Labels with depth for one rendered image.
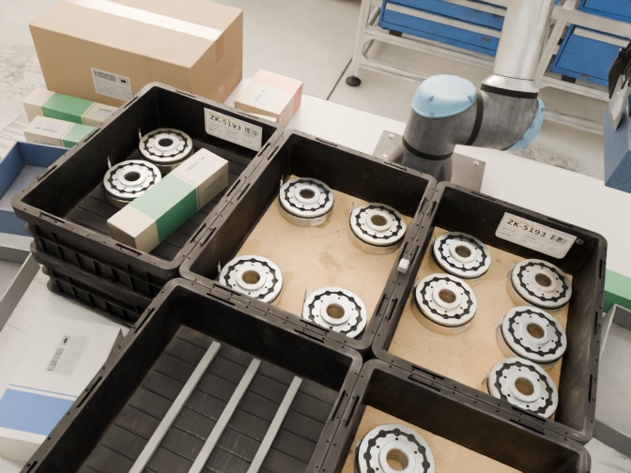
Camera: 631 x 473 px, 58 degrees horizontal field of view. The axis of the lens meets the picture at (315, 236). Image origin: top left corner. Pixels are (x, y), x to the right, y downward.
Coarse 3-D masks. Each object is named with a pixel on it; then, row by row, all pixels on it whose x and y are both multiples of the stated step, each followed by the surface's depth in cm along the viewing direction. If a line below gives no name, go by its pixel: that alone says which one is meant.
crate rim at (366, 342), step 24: (336, 144) 106; (264, 168) 99; (408, 168) 103; (240, 192) 94; (432, 192) 99; (408, 240) 91; (192, 264) 84; (216, 288) 81; (384, 288) 84; (288, 312) 79; (384, 312) 81; (336, 336) 78
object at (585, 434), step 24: (480, 192) 100; (432, 216) 95; (528, 216) 98; (600, 240) 95; (600, 264) 94; (600, 288) 88; (600, 312) 85; (384, 336) 78; (600, 336) 82; (384, 360) 76; (456, 384) 74; (504, 408) 73; (576, 432) 72
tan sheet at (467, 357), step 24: (504, 264) 103; (480, 288) 99; (504, 288) 99; (408, 312) 94; (480, 312) 95; (504, 312) 96; (408, 336) 91; (432, 336) 91; (456, 336) 92; (480, 336) 92; (408, 360) 88; (432, 360) 88; (456, 360) 88; (480, 360) 89; (480, 384) 86
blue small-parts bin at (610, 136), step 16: (608, 112) 94; (624, 112) 86; (608, 128) 91; (624, 128) 83; (608, 144) 88; (624, 144) 81; (608, 160) 85; (624, 160) 80; (608, 176) 83; (624, 176) 82
